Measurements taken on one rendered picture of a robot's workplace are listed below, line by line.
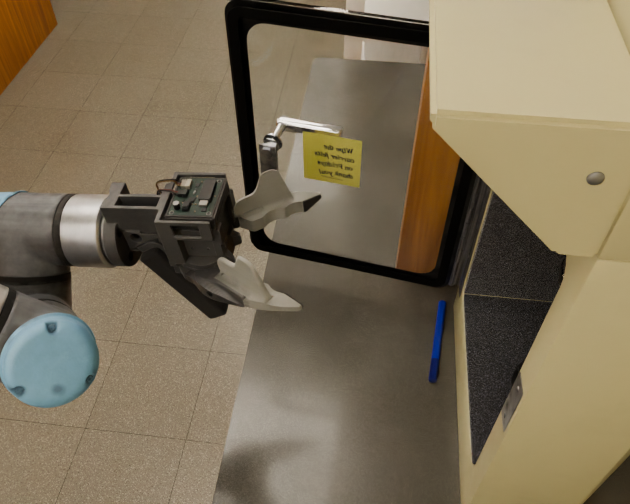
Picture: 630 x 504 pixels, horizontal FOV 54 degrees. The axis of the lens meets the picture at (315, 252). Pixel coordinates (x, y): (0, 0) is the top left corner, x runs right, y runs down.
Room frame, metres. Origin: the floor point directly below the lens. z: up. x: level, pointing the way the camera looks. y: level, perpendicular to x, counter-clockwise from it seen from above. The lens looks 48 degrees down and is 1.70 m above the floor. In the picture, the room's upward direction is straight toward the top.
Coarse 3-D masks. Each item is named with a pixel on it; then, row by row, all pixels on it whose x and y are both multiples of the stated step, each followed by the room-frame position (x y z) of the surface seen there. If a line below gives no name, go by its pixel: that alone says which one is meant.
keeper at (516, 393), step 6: (516, 384) 0.27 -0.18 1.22; (516, 390) 0.26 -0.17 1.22; (522, 390) 0.26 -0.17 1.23; (510, 396) 0.27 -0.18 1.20; (516, 396) 0.26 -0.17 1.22; (510, 402) 0.27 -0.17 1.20; (516, 402) 0.26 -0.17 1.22; (504, 408) 0.27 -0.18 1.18; (510, 408) 0.26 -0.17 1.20; (504, 414) 0.26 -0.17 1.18; (510, 414) 0.26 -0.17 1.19; (504, 420) 0.26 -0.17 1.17; (504, 426) 0.26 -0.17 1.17
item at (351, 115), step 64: (256, 0) 0.63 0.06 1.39; (256, 64) 0.63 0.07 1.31; (320, 64) 0.61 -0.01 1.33; (384, 64) 0.59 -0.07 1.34; (256, 128) 0.63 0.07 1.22; (320, 128) 0.61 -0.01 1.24; (384, 128) 0.59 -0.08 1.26; (320, 192) 0.61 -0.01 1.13; (384, 192) 0.59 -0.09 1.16; (448, 192) 0.56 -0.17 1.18; (384, 256) 0.58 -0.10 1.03
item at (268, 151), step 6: (264, 144) 0.62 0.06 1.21; (270, 144) 0.62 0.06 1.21; (276, 144) 0.62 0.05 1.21; (264, 150) 0.61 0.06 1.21; (270, 150) 0.61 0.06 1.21; (276, 150) 0.62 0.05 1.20; (264, 156) 0.61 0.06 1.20; (270, 156) 0.61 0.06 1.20; (276, 156) 0.61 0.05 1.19; (264, 162) 0.62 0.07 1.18; (270, 162) 0.61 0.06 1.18; (276, 162) 0.61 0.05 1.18; (264, 168) 0.62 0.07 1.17; (270, 168) 0.61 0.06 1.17; (276, 168) 0.61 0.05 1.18
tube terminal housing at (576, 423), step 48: (624, 0) 0.36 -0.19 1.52; (624, 240) 0.25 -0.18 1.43; (576, 288) 0.26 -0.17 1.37; (624, 288) 0.25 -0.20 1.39; (576, 336) 0.25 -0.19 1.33; (624, 336) 0.24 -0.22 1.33; (528, 384) 0.25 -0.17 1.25; (576, 384) 0.24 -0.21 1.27; (624, 384) 0.24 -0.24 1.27; (528, 432) 0.25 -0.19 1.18; (576, 432) 0.24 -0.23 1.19; (624, 432) 0.24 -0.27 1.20; (480, 480) 0.25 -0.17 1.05; (528, 480) 0.24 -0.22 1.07; (576, 480) 0.24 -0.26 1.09
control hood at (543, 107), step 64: (448, 0) 0.38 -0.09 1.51; (512, 0) 0.38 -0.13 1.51; (576, 0) 0.38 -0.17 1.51; (448, 64) 0.31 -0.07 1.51; (512, 64) 0.31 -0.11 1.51; (576, 64) 0.31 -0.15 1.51; (448, 128) 0.26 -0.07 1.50; (512, 128) 0.26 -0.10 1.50; (576, 128) 0.25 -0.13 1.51; (512, 192) 0.26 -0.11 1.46; (576, 192) 0.25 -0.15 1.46
